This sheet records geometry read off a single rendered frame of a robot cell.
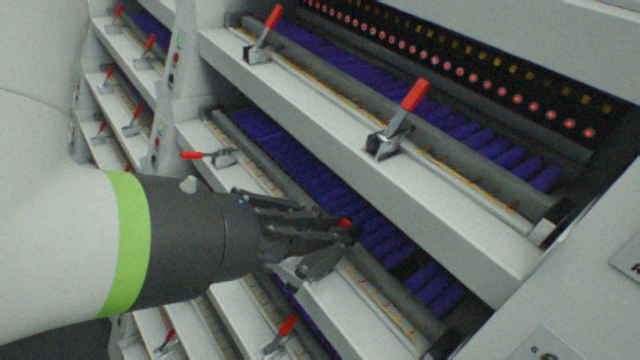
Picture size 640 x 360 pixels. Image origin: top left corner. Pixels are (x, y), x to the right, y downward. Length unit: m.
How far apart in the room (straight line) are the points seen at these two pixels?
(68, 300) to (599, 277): 0.32
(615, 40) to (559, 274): 0.17
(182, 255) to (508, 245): 0.26
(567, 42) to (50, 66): 0.33
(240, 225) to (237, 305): 0.39
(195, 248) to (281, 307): 0.40
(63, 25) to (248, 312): 0.52
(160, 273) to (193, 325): 0.61
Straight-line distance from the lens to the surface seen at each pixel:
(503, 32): 0.33
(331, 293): 0.46
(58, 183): 0.21
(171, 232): 0.23
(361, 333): 0.44
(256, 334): 0.62
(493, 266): 0.32
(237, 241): 0.27
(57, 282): 0.21
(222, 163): 0.61
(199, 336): 0.82
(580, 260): 0.31
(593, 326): 0.32
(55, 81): 0.22
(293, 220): 0.37
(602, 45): 0.31
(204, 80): 0.72
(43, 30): 0.22
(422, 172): 0.38
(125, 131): 1.03
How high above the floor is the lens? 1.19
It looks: 25 degrees down
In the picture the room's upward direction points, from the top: 25 degrees clockwise
